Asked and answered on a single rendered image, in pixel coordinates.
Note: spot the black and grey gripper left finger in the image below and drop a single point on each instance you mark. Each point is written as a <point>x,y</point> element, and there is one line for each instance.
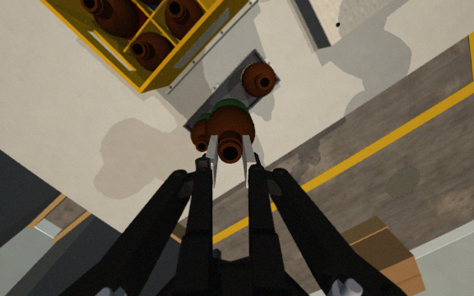
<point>127,265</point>

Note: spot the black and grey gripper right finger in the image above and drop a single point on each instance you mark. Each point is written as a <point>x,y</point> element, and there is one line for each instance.
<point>337,268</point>

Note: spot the brown bottle with green label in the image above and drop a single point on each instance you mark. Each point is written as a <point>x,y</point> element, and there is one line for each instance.
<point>230,120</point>
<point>198,133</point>

